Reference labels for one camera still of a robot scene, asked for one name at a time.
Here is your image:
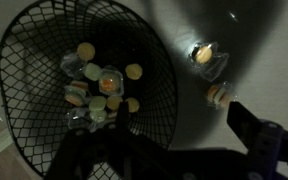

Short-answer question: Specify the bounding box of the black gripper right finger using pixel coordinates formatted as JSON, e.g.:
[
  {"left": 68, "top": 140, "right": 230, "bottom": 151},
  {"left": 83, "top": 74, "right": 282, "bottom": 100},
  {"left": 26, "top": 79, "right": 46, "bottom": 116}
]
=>
[{"left": 226, "top": 101, "right": 269, "bottom": 161}]

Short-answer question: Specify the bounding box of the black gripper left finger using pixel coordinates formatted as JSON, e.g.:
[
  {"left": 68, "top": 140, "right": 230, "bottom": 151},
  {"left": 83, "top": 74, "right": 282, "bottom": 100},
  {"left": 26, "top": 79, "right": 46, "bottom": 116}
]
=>
[{"left": 116, "top": 101, "right": 131, "bottom": 133}]

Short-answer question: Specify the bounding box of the black wire mesh basket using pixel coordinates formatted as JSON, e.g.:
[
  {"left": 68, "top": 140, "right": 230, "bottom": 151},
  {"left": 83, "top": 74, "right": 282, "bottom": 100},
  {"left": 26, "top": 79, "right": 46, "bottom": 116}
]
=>
[{"left": 0, "top": 0, "right": 179, "bottom": 178}]

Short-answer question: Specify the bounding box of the yellow round candy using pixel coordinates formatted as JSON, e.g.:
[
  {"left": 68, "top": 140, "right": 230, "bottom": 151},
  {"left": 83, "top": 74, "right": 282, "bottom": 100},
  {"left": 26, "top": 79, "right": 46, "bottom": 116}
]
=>
[
  {"left": 126, "top": 96, "right": 141, "bottom": 114},
  {"left": 106, "top": 95, "right": 124, "bottom": 112},
  {"left": 76, "top": 41, "right": 96, "bottom": 62},
  {"left": 124, "top": 62, "right": 144, "bottom": 81}
]

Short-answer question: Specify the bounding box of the green round candy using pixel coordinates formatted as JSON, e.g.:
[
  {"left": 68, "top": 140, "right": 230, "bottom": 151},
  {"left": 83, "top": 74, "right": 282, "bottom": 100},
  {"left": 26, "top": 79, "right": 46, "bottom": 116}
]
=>
[
  {"left": 83, "top": 62, "right": 103, "bottom": 82},
  {"left": 89, "top": 109, "right": 109, "bottom": 124},
  {"left": 88, "top": 95, "right": 108, "bottom": 112}
]

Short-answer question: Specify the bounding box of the orange candy in clear wrapper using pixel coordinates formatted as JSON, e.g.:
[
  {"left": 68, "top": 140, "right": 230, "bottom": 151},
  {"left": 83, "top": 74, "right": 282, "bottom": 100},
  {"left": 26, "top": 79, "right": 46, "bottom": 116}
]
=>
[
  {"left": 98, "top": 65, "right": 125, "bottom": 97},
  {"left": 205, "top": 81, "right": 238, "bottom": 110}
]

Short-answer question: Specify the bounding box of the empty clear candy wrapper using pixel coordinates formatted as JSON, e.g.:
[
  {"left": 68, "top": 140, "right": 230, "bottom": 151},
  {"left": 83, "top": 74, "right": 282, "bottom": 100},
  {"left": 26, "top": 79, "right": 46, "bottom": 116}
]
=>
[
  {"left": 60, "top": 52, "right": 87, "bottom": 80},
  {"left": 65, "top": 107, "right": 92, "bottom": 130}
]

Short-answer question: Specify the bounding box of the orange stacked wrapped candy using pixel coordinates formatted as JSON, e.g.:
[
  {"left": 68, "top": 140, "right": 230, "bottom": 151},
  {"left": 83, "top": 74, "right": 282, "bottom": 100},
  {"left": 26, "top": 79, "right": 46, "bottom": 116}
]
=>
[{"left": 63, "top": 79, "right": 92, "bottom": 108}]

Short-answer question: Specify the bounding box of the yellow candy in clear wrapper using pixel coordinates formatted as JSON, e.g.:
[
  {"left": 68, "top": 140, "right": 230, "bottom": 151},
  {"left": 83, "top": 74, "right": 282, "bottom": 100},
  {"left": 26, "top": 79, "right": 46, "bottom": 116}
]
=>
[{"left": 187, "top": 41, "right": 230, "bottom": 82}]

